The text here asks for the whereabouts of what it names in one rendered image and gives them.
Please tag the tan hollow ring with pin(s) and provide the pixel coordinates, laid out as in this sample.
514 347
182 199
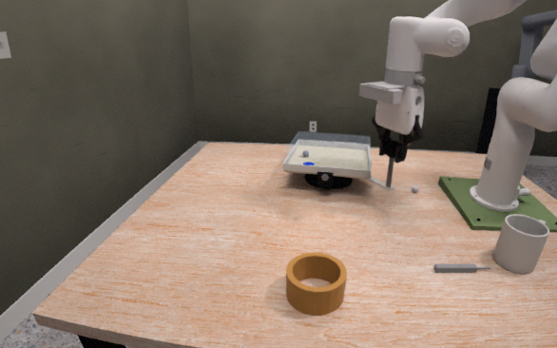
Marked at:
315 301

